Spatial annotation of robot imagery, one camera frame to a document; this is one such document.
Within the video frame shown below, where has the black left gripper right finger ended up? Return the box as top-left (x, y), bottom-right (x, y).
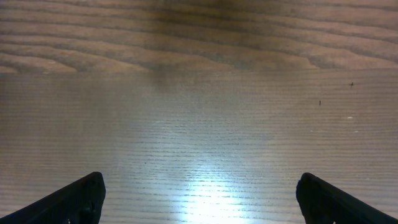
top-left (296, 172), bottom-right (397, 224)

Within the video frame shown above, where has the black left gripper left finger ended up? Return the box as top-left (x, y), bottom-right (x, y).
top-left (1, 172), bottom-right (106, 224)

